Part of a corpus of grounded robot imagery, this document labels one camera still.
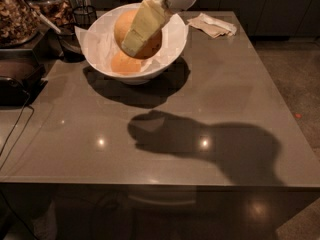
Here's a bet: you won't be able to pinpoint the orange fruit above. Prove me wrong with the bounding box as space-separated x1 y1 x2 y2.
111 51 142 75
114 9 162 59

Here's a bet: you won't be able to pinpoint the black appliance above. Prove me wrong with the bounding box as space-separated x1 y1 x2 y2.
0 49 46 107

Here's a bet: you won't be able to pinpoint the white spoon handle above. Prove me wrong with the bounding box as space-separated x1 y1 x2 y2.
27 3 62 34

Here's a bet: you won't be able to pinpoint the black wire holder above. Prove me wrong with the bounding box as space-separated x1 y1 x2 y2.
73 5 97 29

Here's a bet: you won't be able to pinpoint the white paper bowl liner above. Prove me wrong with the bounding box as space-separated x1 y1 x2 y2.
74 5 190 73

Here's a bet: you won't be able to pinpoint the dark glass cup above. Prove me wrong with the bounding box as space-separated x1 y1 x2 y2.
58 23 85 63

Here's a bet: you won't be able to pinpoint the white ceramic bowl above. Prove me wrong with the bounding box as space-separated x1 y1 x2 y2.
79 2 190 86

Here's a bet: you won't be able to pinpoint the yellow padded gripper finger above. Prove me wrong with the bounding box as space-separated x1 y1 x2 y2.
121 0 172 58

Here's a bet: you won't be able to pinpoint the black power cable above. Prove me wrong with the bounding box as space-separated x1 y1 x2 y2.
0 76 36 172

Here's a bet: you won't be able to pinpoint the folded paper napkins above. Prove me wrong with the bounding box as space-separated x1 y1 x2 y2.
188 13 237 38

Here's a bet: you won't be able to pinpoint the large glass nut jar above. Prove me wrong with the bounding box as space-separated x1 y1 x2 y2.
0 0 39 48

